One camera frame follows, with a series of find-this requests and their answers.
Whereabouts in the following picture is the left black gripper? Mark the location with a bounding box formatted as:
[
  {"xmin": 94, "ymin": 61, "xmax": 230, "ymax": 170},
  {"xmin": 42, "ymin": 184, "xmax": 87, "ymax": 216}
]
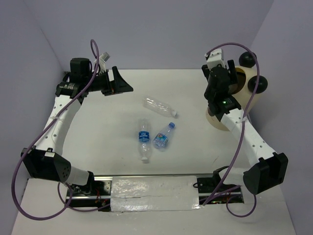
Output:
[{"xmin": 85, "ymin": 67, "xmax": 134, "ymax": 97}]

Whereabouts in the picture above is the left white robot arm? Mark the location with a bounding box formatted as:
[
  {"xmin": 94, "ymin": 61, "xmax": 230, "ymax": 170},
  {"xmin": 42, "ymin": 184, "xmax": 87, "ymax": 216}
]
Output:
[{"xmin": 22, "ymin": 53, "xmax": 133, "ymax": 195}]

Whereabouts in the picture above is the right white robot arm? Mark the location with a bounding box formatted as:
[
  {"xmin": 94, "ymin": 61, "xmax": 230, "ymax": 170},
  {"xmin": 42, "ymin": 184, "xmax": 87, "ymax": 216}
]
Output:
[{"xmin": 201, "ymin": 58, "xmax": 289, "ymax": 195}]

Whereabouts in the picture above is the beige cat bin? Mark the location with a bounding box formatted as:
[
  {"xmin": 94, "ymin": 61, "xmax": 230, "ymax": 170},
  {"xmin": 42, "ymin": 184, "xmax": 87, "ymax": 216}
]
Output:
[{"xmin": 204, "ymin": 51, "xmax": 268, "ymax": 131}]

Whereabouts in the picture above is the clear bottle white cap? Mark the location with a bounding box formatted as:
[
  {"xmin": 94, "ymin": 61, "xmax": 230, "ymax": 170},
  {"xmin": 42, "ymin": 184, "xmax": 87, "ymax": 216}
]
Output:
[{"xmin": 142, "ymin": 96, "xmax": 178, "ymax": 118}]

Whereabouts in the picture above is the blue label crushed bottle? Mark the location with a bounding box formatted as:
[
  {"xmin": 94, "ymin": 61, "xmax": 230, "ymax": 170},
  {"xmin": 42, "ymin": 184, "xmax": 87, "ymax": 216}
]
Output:
[{"xmin": 138, "ymin": 118, "xmax": 152, "ymax": 164}]

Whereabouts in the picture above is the small bottle blue cap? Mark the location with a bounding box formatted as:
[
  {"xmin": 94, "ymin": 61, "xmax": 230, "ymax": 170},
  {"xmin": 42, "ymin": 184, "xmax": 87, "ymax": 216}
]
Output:
[{"xmin": 153, "ymin": 122, "xmax": 176, "ymax": 151}]

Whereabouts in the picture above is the silver foil base cover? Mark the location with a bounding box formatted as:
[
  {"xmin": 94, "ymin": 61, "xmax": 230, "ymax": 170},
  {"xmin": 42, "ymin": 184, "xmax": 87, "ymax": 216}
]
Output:
[{"xmin": 110, "ymin": 176, "xmax": 200, "ymax": 212}]

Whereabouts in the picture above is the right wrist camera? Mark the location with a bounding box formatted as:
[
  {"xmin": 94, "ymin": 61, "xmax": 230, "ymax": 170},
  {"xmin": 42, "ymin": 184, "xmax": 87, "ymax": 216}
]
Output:
[{"xmin": 205, "ymin": 48, "xmax": 225, "ymax": 70}]

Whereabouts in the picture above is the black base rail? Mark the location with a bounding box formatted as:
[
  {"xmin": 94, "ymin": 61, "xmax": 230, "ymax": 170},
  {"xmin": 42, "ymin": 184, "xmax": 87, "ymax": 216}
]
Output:
[{"xmin": 65, "ymin": 173, "xmax": 245, "ymax": 212}]

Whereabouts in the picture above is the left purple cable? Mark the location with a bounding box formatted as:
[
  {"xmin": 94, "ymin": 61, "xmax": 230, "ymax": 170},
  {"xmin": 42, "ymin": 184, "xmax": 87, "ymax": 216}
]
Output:
[{"xmin": 11, "ymin": 39, "xmax": 111, "ymax": 220}]

